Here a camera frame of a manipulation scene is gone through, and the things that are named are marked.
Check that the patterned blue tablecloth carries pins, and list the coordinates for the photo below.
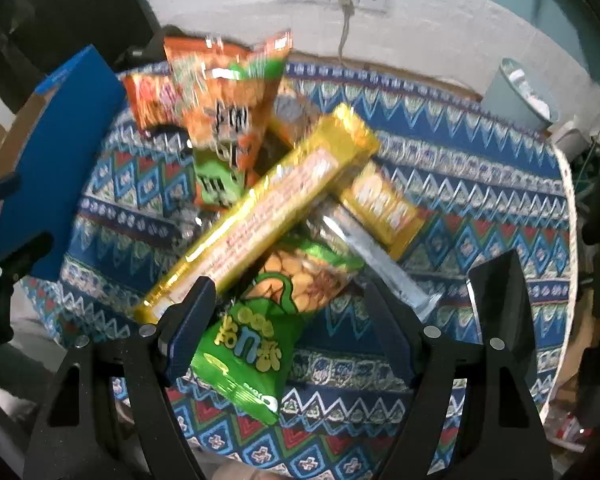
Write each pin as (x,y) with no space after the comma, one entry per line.
(480,185)

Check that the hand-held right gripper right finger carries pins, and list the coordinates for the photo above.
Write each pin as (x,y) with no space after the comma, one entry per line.
(391,332)

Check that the large orange green snack packet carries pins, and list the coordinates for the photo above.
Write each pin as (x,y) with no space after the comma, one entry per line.
(219,105)

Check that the long gold biscuit packet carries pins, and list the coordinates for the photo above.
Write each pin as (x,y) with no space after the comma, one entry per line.
(275,195)

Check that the long silver snack packet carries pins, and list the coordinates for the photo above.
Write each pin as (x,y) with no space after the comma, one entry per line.
(380,265)

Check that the white plastic container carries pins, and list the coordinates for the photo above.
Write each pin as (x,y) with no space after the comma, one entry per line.
(572,137)

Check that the short gold snack packet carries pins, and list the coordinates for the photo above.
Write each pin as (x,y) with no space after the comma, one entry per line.
(382,210)

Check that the red white wrapper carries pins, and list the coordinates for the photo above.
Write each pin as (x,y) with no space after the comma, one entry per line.
(567,427)

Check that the green biscuit packet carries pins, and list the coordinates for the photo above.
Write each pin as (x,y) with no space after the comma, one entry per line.
(260,340)

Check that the small orange green snack packet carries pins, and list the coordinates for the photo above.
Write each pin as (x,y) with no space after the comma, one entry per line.
(219,185)

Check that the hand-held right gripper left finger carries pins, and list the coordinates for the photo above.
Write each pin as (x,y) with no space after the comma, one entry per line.
(187,332)

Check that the red orange snack packet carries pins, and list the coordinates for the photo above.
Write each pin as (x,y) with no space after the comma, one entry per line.
(149,100)

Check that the blue cardboard box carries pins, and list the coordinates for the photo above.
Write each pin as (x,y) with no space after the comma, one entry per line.
(64,135)

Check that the light blue waste bin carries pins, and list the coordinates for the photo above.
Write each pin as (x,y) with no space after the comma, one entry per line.
(517,97)

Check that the crumpled silver foil packet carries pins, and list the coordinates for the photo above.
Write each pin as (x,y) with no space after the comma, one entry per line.
(297,115)

